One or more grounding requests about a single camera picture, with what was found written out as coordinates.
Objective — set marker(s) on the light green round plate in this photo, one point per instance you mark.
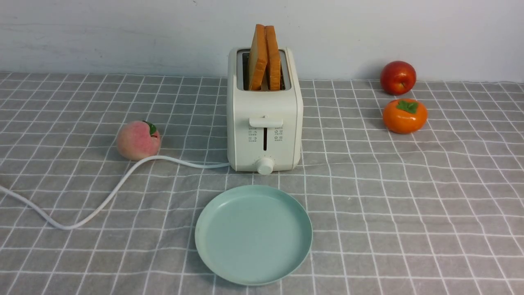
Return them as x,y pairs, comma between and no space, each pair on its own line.
253,235

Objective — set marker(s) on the red apple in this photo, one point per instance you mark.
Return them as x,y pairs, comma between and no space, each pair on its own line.
398,78

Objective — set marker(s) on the grey checkered tablecloth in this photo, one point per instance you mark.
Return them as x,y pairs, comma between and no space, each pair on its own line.
437,212

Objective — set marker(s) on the toast slice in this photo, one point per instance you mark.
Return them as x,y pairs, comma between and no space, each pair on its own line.
258,59
274,60

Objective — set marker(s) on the white two-slot toaster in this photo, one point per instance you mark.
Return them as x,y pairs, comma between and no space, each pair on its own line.
264,127

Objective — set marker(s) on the pink peach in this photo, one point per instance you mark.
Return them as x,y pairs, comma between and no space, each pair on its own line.
137,140

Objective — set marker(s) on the orange persimmon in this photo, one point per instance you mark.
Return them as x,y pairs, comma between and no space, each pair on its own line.
404,116

